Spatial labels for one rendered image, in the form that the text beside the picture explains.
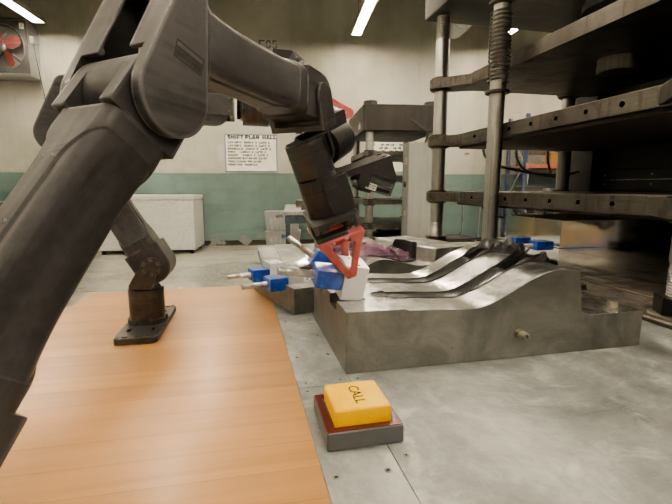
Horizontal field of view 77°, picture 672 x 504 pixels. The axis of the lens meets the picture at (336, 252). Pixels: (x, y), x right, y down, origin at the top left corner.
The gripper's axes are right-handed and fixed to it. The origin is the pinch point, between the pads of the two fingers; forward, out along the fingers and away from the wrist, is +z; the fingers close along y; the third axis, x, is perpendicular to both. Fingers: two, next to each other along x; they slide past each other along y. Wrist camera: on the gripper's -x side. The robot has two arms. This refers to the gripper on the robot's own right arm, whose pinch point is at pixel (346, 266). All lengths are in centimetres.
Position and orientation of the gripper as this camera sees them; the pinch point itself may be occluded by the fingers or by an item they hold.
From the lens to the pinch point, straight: 64.0
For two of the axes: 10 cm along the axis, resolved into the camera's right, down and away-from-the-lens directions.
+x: -9.3, 3.6, -1.1
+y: -2.2, -3.1, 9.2
